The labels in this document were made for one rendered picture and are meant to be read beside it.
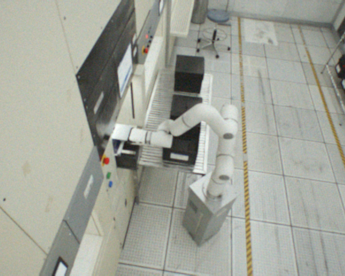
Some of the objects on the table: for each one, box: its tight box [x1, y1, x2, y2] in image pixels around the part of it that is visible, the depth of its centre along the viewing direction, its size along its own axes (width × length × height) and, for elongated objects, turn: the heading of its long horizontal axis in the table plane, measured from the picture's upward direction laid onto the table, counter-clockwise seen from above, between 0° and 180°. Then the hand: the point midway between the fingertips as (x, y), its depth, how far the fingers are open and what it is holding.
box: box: [174, 54, 205, 94], centre depth 272 cm, size 29×29×25 cm
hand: (122, 134), depth 169 cm, fingers closed on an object, 3 cm apart
